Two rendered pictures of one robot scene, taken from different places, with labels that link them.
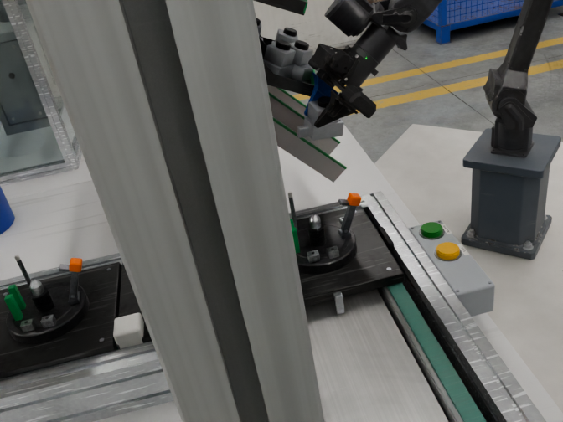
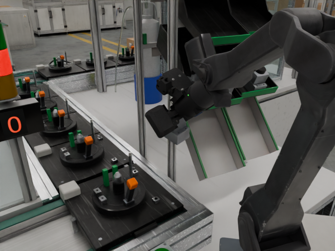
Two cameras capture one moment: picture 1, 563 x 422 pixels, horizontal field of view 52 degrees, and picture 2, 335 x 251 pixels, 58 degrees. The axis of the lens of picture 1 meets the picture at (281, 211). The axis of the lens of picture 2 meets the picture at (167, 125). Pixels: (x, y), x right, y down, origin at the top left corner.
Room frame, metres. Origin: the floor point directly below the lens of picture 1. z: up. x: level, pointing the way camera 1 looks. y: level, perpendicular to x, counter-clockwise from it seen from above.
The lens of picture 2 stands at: (0.67, -0.66, 1.49)
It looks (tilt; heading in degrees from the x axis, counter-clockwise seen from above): 26 degrees down; 60
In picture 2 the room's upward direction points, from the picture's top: straight up
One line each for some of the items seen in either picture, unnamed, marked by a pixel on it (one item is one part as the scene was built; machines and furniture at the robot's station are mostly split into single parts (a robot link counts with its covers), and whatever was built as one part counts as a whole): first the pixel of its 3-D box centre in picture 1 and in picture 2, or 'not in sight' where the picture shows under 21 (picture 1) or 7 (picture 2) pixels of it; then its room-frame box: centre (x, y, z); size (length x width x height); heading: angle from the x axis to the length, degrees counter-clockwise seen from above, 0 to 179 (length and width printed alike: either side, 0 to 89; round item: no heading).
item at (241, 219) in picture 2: (513, 105); (271, 234); (0.97, -0.45, 1.15); 0.09 x 0.07 x 0.06; 168
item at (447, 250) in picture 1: (447, 252); not in sight; (0.81, -0.28, 0.96); 0.04 x 0.04 x 0.02
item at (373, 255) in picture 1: (319, 254); (119, 200); (0.87, -0.06, 0.96); 0.24 x 0.24 x 0.02; 6
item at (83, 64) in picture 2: not in sight; (95, 57); (1.26, 1.33, 1.01); 0.24 x 0.24 x 0.13; 6
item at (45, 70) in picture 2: not in sight; (59, 62); (1.02, 1.30, 1.01); 0.24 x 0.24 x 0.13; 6
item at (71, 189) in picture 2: not in sight; (70, 192); (0.77, 0.03, 0.97); 0.05 x 0.05 x 0.04; 6
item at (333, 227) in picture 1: (318, 245); (119, 194); (0.87, -0.06, 0.98); 0.14 x 0.14 x 0.02
